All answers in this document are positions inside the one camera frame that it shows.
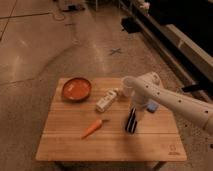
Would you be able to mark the red bowl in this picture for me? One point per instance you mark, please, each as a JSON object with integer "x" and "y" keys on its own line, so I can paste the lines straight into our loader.
{"x": 76, "y": 89}

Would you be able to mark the black box on floor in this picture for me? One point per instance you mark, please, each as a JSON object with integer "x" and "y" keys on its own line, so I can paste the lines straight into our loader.
{"x": 130, "y": 25}

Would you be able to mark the wooden table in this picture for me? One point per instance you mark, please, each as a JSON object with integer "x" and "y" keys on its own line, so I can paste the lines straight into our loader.
{"x": 156, "y": 138}

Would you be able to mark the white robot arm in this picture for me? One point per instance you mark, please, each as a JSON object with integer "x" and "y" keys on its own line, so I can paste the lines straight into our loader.
{"x": 144, "y": 88}

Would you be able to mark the blue sponge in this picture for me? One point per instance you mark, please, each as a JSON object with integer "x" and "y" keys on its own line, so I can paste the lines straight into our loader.
{"x": 152, "y": 107}

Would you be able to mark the orange carrot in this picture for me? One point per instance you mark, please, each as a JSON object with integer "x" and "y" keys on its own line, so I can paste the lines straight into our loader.
{"x": 93, "y": 127}

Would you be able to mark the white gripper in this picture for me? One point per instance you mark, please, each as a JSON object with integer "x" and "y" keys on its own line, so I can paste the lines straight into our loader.
{"x": 139, "y": 113}

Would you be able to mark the white plastic bottle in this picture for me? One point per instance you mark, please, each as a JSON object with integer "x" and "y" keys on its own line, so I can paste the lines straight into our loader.
{"x": 105, "y": 102}

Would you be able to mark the metal shelf rack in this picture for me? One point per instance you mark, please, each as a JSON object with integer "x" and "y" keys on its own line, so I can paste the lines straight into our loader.
{"x": 185, "y": 29}

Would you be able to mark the white ceramic cup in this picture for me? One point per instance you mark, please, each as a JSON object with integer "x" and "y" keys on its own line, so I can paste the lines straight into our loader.
{"x": 126, "y": 89}

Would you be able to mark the black white striped eraser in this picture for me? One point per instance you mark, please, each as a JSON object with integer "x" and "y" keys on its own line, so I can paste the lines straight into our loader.
{"x": 131, "y": 124}

